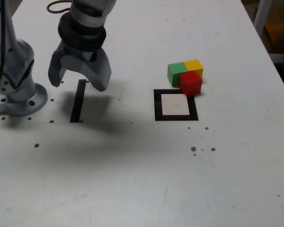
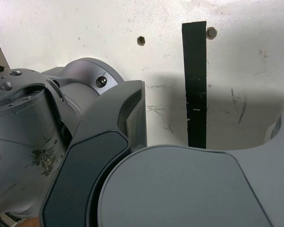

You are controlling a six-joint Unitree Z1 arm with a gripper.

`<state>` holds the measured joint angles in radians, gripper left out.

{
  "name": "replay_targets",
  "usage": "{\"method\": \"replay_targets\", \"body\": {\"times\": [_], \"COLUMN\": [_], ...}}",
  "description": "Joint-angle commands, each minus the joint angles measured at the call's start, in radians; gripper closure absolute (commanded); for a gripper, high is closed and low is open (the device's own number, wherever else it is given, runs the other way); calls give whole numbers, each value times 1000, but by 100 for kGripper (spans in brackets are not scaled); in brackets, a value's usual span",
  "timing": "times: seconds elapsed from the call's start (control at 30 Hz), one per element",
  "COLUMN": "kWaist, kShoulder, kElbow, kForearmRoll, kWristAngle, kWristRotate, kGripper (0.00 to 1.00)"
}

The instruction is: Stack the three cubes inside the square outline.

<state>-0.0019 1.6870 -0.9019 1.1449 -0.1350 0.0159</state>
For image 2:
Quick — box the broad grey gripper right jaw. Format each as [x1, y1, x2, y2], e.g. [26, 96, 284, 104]
[96, 110, 284, 227]

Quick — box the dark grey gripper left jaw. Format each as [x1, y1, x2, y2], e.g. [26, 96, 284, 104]
[39, 79, 148, 227]

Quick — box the black tape strip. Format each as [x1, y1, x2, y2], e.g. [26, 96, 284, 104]
[181, 21, 208, 150]

